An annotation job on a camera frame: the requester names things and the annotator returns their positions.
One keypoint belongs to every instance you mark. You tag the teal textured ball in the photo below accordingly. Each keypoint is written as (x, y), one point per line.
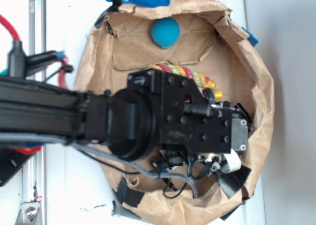
(165, 32)

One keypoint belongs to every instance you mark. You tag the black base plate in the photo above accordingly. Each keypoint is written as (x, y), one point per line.
(11, 161)

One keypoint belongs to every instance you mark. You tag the metal corner bracket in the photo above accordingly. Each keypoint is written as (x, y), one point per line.
(30, 213)

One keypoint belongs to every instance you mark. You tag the blue masking tape strip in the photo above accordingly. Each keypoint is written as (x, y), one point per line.
(143, 3)

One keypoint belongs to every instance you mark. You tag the brown paper bag tray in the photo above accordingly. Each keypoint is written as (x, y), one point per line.
(173, 187)

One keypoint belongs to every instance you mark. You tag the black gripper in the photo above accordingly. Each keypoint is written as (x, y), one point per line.
(183, 119)

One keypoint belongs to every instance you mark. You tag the multicolour twisted rope toy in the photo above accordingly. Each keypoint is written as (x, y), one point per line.
(200, 79)

